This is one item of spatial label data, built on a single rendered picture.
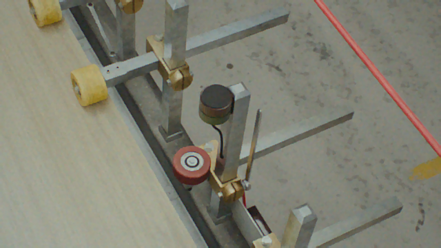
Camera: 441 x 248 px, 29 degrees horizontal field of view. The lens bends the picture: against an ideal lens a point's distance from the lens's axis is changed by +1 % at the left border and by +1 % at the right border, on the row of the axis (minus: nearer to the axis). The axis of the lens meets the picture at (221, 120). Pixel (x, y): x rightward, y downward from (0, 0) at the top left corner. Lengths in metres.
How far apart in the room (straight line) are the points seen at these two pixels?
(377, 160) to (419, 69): 0.47
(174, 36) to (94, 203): 0.38
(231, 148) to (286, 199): 1.14
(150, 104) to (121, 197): 0.44
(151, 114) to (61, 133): 0.34
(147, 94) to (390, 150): 1.14
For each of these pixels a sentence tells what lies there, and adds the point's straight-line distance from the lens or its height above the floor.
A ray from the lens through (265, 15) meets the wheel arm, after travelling 1.96.
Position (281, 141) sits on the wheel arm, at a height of 0.86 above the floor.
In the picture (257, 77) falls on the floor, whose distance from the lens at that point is 3.08.
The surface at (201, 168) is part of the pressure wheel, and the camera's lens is 1.74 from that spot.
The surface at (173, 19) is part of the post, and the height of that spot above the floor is 1.13.
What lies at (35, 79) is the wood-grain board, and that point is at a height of 0.90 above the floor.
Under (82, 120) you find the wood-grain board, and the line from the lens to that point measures 1.82.
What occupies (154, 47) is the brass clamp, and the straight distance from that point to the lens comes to 1.85.
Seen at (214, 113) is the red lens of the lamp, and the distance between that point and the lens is 1.52.
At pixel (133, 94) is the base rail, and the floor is 0.70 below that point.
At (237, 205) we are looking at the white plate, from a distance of 1.86.
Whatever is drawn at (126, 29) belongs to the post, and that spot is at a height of 0.84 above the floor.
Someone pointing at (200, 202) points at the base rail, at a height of 0.70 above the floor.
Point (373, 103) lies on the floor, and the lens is 3.09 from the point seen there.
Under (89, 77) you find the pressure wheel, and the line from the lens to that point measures 1.79.
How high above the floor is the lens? 2.37
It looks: 54 degrees down
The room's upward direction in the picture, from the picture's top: 8 degrees clockwise
